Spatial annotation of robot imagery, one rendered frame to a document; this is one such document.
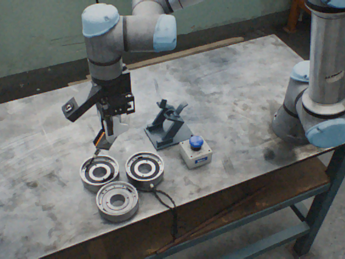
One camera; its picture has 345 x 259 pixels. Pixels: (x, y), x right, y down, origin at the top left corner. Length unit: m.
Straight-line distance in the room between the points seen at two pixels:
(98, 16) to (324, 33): 0.47
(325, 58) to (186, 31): 2.13
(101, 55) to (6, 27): 1.76
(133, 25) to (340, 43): 0.43
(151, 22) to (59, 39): 1.87
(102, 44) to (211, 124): 0.55
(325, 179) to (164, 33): 0.92
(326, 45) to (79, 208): 0.71
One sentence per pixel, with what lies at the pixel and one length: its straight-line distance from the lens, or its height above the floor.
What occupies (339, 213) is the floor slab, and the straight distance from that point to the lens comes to 2.23.
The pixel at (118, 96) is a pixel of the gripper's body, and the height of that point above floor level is 1.07.
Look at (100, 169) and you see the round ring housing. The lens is 1.17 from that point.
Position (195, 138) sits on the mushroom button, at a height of 0.87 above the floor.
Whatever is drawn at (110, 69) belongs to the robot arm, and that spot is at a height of 1.16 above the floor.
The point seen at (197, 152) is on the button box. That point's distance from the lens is 1.16.
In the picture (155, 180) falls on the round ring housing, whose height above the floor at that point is 0.83.
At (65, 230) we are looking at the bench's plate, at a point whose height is 0.80.
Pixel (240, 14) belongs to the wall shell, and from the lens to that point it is 3.22.
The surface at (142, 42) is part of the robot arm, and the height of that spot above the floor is 1.23.
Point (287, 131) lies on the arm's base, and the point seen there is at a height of 0.84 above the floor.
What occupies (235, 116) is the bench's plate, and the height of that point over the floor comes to 0.80.
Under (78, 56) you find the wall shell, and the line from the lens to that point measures 2.82.
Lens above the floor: 1.70
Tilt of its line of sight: 44 degrees down
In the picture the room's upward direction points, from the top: 1 degrees clockwise
